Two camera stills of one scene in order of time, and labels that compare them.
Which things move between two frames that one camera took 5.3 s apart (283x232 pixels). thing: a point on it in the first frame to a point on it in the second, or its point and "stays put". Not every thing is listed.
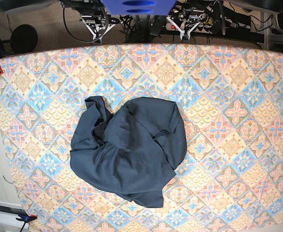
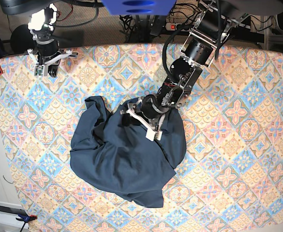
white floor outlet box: x=7 y=213 stays put
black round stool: x=23 y=39 stays put
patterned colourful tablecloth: x=238 y=171 stays put
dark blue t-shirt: x=132 y=152 stays put
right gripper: x=186 y=21 to x=146 y=108
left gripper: x=98 y=24 to x=48 y=54
